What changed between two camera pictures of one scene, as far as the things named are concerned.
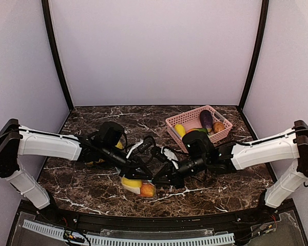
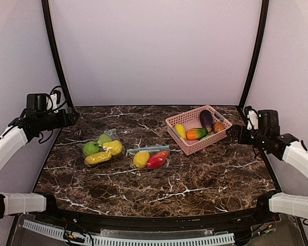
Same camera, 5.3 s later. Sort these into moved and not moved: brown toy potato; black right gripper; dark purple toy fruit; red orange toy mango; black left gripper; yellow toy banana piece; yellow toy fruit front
Moved: black right gripper; black left gripper; yellow toy fruit front; red orange toy mango
Not moved: dark purple toy fruit; brown toy potato; yellow toy banana piece
